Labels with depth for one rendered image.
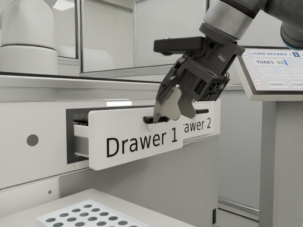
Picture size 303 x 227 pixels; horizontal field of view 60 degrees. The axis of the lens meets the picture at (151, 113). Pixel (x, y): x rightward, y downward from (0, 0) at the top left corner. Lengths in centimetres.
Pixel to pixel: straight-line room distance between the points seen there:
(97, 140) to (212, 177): 68
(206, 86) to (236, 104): 186
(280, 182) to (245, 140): 92
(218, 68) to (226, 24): 7
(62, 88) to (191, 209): 64
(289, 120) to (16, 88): 119
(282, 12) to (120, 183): 50
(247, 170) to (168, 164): 157
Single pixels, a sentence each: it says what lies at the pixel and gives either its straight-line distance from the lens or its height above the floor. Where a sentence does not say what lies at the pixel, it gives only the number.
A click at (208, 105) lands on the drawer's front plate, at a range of 96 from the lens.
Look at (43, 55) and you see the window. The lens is 56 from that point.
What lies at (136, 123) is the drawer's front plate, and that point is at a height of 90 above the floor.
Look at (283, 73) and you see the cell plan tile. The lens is 134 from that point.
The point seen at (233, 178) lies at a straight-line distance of 242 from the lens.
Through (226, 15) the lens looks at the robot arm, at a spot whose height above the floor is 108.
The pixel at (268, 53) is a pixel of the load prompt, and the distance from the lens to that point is 141.
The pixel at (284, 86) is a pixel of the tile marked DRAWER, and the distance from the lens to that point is 128.
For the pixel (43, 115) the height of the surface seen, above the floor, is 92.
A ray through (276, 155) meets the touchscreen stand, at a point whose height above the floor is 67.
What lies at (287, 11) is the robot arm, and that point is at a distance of 45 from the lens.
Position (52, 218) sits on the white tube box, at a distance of 40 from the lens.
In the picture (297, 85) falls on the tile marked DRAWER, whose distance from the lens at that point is 132.
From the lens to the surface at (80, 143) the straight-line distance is 55.
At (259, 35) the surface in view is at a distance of 228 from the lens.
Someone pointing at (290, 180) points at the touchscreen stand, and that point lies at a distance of 147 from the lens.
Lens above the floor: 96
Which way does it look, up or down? 4 degrees down
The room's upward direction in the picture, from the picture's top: straight up
